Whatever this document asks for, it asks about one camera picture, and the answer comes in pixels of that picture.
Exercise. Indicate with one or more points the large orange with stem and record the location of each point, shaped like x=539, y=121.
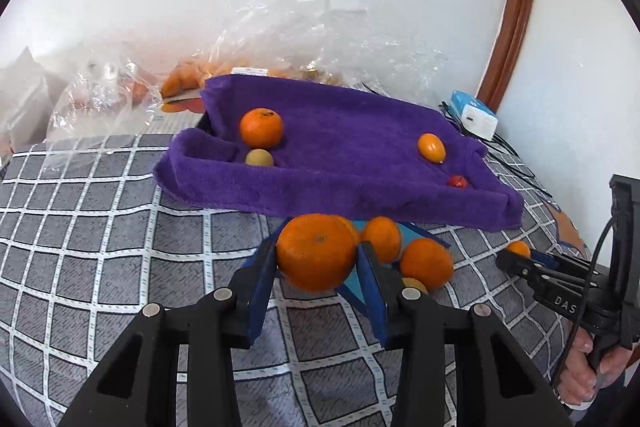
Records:
x=261, y=128

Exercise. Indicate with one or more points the oval orange middle pile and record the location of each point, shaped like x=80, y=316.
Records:
x=385, y=237

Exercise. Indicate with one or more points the brown wooden door frame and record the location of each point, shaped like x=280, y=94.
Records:
x=505, y=53

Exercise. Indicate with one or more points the person's right hand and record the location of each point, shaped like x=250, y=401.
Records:
x=579, y=383

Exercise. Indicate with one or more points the clear bag with oranges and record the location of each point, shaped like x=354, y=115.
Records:
x=311, y=41

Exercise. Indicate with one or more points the orange of pile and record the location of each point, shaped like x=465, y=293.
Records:
x=428, y=262
x=353, y=231

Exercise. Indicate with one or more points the clear bag left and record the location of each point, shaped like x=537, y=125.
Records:
x=109, y=94

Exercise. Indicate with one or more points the small red fruit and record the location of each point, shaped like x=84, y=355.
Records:
x=458, y=181

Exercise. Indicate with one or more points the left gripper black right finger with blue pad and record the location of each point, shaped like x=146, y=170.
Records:
x=497, y=383

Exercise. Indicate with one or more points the small kumquat orange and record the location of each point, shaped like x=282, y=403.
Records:
x=431, y=148

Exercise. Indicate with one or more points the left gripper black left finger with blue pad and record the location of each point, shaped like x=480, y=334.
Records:
x=135, y=383

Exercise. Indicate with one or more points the blue white box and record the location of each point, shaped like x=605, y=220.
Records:
x=474, y=115

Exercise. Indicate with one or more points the large orange front pile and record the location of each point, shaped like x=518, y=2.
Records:
x=316, y=252

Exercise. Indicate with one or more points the orange top of pile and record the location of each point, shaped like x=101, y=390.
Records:
x=353, y=231

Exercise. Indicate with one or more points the greenish kiwi fruit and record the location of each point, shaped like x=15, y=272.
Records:
x=414, y=283

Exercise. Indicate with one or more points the orange right of pile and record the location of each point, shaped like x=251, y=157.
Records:
x=428, y=262

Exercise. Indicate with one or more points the white plastic bag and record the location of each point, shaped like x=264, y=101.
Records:
x=29, y=94

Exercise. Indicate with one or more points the small yellow-green fruit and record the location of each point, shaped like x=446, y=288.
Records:
x=259, y=158

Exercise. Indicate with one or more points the grey checked tablecloth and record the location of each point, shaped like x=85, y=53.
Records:
x=88, y=239

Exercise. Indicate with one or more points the purple towel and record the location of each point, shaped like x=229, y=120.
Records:
x=344, y=152

